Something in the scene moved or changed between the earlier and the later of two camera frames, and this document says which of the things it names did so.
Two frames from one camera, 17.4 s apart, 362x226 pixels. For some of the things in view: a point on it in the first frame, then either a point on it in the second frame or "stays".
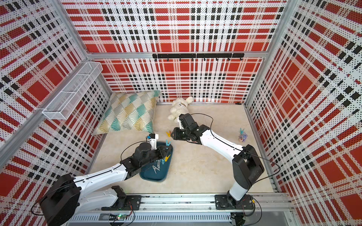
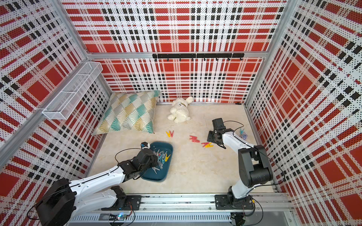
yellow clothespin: [167, 157] stays
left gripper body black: [159, 153] -> [152, 163]
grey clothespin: [154, 168] stays
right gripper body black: [182, 134] -> [212, 137]
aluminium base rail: [207, 203] stays
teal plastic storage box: [158, 170] stays
